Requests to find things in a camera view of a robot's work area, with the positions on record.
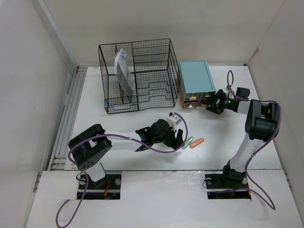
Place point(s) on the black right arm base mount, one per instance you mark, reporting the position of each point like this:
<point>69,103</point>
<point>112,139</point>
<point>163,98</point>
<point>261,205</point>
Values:
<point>217,188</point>

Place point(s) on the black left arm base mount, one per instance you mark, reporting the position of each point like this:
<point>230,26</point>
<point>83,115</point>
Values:
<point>108,188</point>

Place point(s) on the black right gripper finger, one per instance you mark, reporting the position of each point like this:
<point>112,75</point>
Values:
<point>219,97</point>
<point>214,109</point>

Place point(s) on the aluminium rail frame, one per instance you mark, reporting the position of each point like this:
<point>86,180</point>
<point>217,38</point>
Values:
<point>59,150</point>

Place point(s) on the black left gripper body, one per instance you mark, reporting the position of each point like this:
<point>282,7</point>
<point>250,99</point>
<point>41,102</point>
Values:
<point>167,138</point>

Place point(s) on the orange correction tape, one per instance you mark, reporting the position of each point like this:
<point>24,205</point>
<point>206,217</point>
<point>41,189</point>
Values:
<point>196,143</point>

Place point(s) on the blue orange drawer box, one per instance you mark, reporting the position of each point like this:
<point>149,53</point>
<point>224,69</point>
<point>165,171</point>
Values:
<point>196,82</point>

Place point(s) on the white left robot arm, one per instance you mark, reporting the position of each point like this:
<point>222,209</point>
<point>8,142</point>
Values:
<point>88,148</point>

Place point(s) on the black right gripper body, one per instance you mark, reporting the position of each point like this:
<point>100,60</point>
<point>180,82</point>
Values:
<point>227,103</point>

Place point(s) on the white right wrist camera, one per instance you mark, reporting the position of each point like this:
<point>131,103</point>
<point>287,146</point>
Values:
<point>227,92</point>

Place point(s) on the black wire mesh desk organizer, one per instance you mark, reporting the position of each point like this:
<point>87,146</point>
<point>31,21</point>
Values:
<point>154,67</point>

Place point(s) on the green correction tape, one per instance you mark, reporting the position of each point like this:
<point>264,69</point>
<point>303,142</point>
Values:
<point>188,142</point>

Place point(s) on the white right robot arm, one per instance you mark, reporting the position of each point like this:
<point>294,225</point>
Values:
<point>261,127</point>

